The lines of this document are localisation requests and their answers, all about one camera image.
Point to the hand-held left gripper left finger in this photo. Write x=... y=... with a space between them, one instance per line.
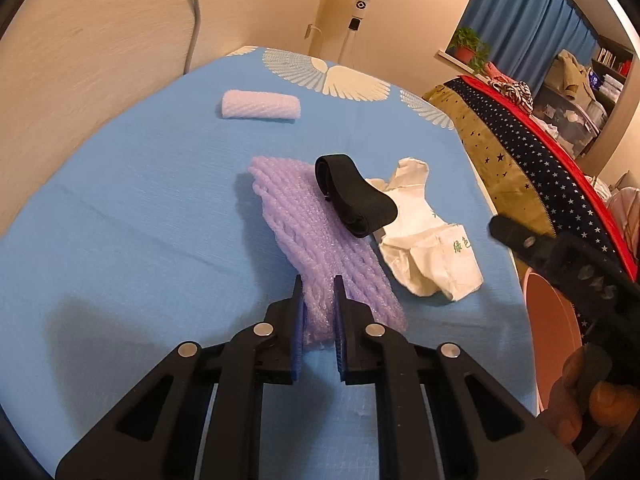
x=299 y=332

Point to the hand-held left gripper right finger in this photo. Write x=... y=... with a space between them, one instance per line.
x=340 y=342

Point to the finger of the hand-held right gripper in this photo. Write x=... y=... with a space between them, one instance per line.
x=520 y=240

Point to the pink plastic bucket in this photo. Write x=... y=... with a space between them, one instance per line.
x=550 y=320

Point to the purple foam net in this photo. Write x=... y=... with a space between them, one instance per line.
x=310 y=240

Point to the person's right hand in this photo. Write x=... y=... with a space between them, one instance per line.
x=612 y=402

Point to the navy star print blanket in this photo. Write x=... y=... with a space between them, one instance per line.
x=530 y=160

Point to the red blanket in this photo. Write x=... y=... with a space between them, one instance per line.
x=606 y=210

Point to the white plastic bag green print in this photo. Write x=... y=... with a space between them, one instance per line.
x=425 y=255

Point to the white pillow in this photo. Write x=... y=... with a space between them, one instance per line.
x=627 y=200

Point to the clear plastic storage box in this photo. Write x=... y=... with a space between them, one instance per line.
x=575 y=120

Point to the black white striped cloth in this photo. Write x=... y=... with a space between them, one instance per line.
x=515 y=92

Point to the black elastic band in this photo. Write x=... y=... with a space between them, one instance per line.
x=360 y=195

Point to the pink cloth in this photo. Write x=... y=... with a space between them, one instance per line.
x=497 y=72

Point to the beige coat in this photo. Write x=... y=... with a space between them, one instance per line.
x=570 y=72

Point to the wooden bookshelf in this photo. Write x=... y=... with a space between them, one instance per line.
x=612 y=75

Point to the white windowsill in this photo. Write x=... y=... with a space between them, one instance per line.
x=450 y=57

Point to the potted green plant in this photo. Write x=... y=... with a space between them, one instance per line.
x=467 y=45

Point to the blue feather print cloth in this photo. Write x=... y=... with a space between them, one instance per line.
x=125 y=210

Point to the blue curtain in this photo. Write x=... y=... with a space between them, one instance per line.
x=525 y=15

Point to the pale lilac foam net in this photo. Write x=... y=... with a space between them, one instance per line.
x=260 y=105

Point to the white standing fan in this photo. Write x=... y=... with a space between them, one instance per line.
x=364 y=5

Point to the white wall socket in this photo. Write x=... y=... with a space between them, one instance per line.
x=313 y=31

